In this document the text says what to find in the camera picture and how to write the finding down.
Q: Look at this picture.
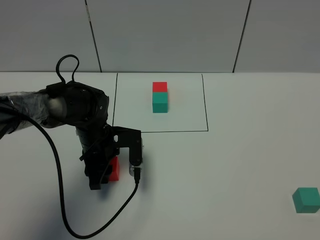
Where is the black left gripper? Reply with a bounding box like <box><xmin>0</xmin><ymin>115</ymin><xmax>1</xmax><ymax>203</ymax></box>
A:
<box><xmin>76</xmin><ymin>123</ymin><xmax>120</xmax><ymax>190</ymax></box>

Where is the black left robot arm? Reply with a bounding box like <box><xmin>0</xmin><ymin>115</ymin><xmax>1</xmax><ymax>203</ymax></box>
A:
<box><xmin>0</xmin><ymin>81</ymin><xmax>115</xmax><ymax>190</ymax></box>

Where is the black outlined template sheet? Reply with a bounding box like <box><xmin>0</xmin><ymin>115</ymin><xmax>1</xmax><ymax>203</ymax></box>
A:
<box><xmin>113</xmin><ymin>73</ymin><xmax>207</xmax><ymax>132</ymax></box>

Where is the green template block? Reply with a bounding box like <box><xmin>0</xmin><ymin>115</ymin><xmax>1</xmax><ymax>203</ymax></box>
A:
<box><xmin>152</xmin><ymin>92</ymin><xmax>169</xmax><ymax>113</ymax></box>

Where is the red template block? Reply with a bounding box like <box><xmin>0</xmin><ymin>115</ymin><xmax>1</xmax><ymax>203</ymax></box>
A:
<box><xmin>152</xmin><ymin>81</ymin><xmax>168</xmax><ymax>93</ymax></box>

